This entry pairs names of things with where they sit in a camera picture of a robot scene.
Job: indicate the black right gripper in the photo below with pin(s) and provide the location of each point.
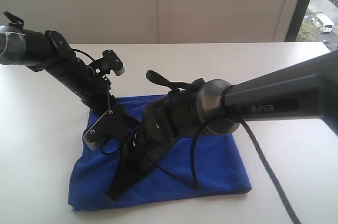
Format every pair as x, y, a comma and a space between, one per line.
139, 158

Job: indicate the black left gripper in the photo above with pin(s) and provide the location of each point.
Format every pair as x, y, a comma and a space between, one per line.
92, 91

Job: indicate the blue microfibre towel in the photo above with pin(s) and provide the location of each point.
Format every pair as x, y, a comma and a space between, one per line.
218, 164

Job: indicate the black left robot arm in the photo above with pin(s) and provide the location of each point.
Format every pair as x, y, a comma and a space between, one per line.
50, 52

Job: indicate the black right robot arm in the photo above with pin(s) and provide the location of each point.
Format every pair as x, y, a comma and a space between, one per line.
216, 107

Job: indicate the beige partition panel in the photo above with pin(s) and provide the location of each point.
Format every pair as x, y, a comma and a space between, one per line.
157, 21

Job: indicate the white van outside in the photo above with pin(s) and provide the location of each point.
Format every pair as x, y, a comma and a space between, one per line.
322, 23

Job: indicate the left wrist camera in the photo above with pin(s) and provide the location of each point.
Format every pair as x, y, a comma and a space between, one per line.
109, 62

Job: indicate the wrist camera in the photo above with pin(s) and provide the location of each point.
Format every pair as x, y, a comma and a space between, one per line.
113, 124
109, 62

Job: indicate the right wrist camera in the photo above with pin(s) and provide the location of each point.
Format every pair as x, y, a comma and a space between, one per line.
113, 124

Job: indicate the dark window frame post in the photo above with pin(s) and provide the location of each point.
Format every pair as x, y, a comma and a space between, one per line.
296, 21

